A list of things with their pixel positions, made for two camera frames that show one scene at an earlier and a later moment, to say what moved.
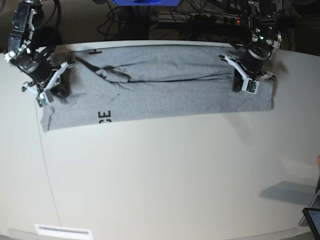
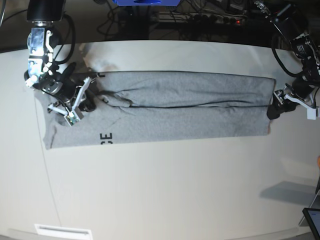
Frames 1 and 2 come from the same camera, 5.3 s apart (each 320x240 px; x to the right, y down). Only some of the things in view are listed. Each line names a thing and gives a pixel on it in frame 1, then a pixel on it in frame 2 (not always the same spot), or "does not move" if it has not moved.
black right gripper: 252,63 to 303,84
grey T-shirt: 112,84 to 140,107
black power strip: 206,19 does not move
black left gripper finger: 238,81 to 276,108
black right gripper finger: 63,89 to 89,104
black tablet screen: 312,215 does not move
